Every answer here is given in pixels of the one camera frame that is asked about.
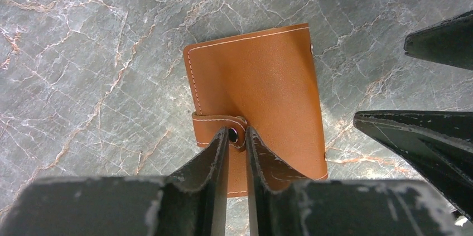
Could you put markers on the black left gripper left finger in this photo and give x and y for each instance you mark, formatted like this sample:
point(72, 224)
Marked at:
point(190, 201)

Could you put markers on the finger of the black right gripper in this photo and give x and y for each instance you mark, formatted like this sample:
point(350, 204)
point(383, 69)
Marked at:
point(437, 144)
point(448, 42)

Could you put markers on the brown leather card holder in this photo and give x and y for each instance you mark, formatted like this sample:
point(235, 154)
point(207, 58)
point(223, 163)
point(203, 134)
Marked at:
point(265, 80)

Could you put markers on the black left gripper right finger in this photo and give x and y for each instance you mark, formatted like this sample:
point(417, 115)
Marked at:
point(284, 202)

